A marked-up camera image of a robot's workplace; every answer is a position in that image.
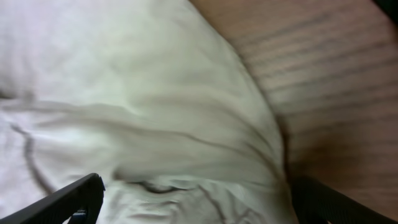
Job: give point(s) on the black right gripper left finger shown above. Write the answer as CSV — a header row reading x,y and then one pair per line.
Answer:
x,y
77,203

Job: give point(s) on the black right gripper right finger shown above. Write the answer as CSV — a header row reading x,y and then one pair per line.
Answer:
x,y
316,203

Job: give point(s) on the beige khaki shorts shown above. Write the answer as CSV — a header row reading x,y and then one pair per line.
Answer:
x,y
147,95

